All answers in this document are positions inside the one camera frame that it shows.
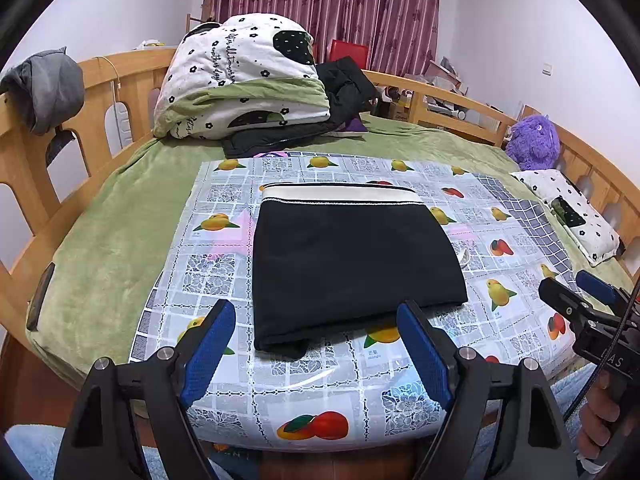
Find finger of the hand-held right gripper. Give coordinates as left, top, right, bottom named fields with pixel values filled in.
left=538, top=277, right=601, bottom=331
left=575, top=270, right=631, bottom=311

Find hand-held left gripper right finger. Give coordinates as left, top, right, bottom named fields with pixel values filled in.
left=396, top=300, right=581, bottom=480

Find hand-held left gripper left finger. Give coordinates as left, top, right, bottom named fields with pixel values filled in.
left=52, top=299, right=237, bottom=480

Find black pants with white waistband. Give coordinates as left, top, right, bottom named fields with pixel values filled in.
left=251, top=183, right=469, bottom=359

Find person's right hand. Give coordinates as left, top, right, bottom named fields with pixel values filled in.
left=575, top=370, right=631, bottom=461

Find white pillow with black flowers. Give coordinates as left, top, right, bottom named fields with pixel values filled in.
left=510, top=169, right=626, bottom=267

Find grey checked cloth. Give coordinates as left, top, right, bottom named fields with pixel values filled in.
left=472, top=172, right=576, bottom=291

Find fruit print tablecloth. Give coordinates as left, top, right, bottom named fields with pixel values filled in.
left=129, top=152, right=583, bottom=453

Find purple plush toy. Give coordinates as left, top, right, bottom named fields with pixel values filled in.
left=504, top=114, right=561, bottom=172

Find green bed sheet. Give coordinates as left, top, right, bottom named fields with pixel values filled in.
left=25, top=112, right=636, bottom=381

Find purple cloth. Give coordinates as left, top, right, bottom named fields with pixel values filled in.
left=332, top=116, right=368, bottom=138

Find pile of white boxes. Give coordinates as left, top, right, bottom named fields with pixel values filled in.
left=422, top=57, right=471, bottom=96

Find black jacket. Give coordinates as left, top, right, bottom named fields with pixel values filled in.
left=221, top=56, right=378, bottom=158

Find folded white and green quilt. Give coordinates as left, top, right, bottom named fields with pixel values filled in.
left=152, top=12, right=333, bottom=141

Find red box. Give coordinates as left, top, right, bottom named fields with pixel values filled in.
left=328, top=39, right=369, bottom=68

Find grey garment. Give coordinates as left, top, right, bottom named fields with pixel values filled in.
left=0, top=46, right=86, bottom=136

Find dark red striped curtain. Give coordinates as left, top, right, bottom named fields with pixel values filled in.
left=202, top=0, right=443, bottom=78

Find black cable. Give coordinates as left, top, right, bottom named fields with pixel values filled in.
left=564, top=285, right=640, bottom=423

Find wooden bed frame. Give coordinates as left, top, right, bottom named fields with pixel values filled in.
left=0, top=52, right=640, bottom=448

